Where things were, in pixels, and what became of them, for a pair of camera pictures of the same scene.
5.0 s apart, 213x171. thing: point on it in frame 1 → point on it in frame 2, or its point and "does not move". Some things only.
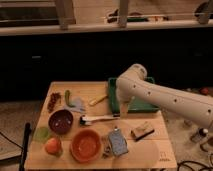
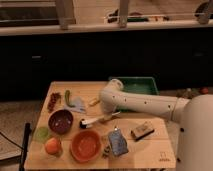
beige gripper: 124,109 → 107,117
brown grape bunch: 53,97 does not move
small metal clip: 107,152 does not move
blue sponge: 118,142 does not move
